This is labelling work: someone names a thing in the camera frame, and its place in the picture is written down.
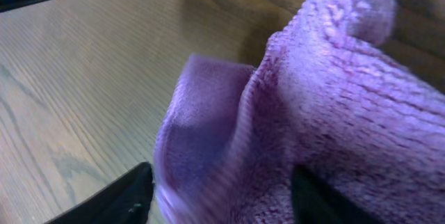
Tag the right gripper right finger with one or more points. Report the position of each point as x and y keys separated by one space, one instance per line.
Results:
x=315 y=202

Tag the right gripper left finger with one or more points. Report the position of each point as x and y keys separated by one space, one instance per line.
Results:
x=127 y=200

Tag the purple microfiber cloth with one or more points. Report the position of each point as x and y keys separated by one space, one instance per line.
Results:
x=324 y=97

